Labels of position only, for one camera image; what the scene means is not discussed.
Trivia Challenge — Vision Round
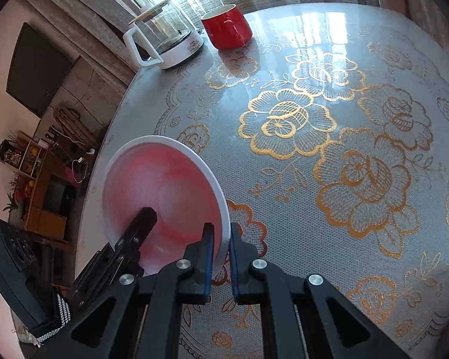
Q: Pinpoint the white charger with cable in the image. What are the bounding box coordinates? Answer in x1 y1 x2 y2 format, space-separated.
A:
65 147 98 185

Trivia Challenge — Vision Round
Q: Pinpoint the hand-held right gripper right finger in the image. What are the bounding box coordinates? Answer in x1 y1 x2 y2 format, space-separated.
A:
229 223 412 359

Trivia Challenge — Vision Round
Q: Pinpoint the glass kettle with white base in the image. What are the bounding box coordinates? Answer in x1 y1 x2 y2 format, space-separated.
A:
123 0 206 70

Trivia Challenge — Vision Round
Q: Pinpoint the brown wicker chair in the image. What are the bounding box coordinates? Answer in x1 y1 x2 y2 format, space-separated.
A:
54 105 100 147

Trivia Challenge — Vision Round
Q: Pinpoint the beige chair back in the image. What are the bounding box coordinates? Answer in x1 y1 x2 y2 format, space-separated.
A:
222 0 256 13

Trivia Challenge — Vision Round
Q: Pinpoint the grey patterned curtain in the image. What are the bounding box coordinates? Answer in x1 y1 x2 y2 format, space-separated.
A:
19 0 161 94

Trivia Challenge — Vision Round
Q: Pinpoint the pink patterned curtain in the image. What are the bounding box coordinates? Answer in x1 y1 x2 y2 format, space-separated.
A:
314 0 449 66

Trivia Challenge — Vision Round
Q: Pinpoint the lace tablecloth with gold flowers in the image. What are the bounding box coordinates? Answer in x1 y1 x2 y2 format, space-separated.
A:
75 2 449 359

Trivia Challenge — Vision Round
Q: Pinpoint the small red bowl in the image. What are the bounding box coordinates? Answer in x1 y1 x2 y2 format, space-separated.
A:
102 135 230 281

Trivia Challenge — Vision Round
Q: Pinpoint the black wall television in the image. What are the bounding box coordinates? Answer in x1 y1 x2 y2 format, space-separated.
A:
5 22 75 117

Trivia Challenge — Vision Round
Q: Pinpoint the red mug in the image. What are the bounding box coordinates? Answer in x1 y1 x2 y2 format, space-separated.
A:
201 4 254 50

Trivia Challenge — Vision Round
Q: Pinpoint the dark shelf ornament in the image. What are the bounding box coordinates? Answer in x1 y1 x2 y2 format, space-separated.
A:
0 140 23 166

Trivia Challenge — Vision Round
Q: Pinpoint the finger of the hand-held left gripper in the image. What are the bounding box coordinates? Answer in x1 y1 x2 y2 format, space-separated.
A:
114 207 158 278
70 240 121 303

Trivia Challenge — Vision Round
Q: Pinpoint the red flower arrangement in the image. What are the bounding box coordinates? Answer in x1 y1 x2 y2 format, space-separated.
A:
3 177 28 215

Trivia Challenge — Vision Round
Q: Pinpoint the wooden shelf cabinet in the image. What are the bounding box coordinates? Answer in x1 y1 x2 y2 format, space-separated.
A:
0 131 87 241

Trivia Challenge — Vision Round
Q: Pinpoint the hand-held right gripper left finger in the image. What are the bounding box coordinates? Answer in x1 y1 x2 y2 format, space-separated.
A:
60 222 216 359

